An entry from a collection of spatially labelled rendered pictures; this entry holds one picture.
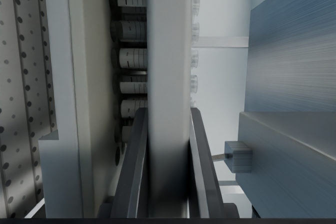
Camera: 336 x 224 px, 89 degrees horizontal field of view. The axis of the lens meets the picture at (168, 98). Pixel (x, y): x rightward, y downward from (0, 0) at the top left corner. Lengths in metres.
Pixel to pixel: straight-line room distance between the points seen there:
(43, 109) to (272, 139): 0.21
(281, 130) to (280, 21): 0.41
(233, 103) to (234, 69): 0.70
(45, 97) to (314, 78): 0.45
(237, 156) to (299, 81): 0.30
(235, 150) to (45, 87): 0.21
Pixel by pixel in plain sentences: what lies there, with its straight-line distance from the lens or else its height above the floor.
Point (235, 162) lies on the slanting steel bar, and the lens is 0.23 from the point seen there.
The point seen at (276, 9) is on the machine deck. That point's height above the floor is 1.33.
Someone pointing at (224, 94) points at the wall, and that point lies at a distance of 3.63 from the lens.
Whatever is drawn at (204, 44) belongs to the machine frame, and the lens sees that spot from 1.10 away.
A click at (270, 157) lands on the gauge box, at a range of 0.20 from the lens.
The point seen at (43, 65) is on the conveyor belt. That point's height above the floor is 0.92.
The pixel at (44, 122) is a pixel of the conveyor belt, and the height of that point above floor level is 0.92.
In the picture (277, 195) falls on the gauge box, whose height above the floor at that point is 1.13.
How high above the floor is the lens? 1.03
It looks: 1 degrees up
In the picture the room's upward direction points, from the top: 90 degrees clockwise
